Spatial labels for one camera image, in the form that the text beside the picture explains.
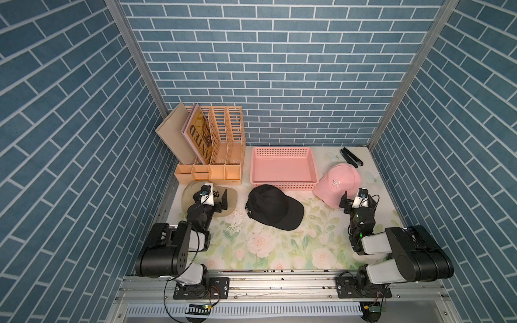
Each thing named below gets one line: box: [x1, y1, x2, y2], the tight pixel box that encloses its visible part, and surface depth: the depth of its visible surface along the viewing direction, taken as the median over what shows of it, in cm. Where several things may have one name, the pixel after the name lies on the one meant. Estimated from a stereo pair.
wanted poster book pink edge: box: [180, 102, 212, 165], surface depth 98 cm
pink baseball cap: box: [313, 162, 362, 210], surface depth 99 cm
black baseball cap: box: [245, 184, 305, 231], surface depth 92 cm
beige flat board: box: [154, 102, 196, 165], surface depth 95 cm
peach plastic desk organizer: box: [173, 103, 246, 186], surface depth 105 cm
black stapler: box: [339, 147, 364, 169], surface depth 118 cm
